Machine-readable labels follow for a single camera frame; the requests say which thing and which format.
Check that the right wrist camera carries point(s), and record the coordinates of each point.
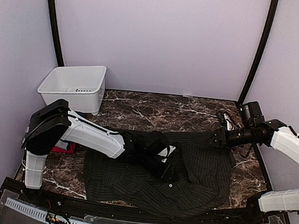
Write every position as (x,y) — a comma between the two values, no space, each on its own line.
(226,120)

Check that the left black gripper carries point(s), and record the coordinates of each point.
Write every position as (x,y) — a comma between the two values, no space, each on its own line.
(165,174)

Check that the white plastic bin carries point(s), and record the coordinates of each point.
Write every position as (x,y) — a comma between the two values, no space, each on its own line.
(82,86)

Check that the left black frame post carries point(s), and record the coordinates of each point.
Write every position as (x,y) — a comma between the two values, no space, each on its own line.
(55,32)

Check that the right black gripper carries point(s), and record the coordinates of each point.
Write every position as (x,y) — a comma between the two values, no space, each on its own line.
(223,137)

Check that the folded red t-shirt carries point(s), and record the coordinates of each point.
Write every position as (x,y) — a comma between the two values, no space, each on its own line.
(70,148)

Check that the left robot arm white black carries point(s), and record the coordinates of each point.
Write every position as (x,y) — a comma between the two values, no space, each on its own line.
(57,125)

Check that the black curved front rail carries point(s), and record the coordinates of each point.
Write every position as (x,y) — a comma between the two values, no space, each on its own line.
(75,206)

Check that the black frame post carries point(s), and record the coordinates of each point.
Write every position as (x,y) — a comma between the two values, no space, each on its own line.
(260,51)
(55,32)

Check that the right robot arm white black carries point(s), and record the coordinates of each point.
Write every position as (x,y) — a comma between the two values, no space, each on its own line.
(272,133)

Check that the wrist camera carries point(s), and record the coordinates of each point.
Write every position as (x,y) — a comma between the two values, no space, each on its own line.
(226,120)
(166,153)

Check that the right black frame post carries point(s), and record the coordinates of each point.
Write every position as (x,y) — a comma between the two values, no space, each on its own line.
(260,51)

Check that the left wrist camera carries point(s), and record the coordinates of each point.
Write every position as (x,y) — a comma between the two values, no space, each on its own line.
(166,153)

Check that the black clothes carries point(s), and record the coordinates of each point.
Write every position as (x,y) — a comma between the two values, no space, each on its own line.
(204,179)

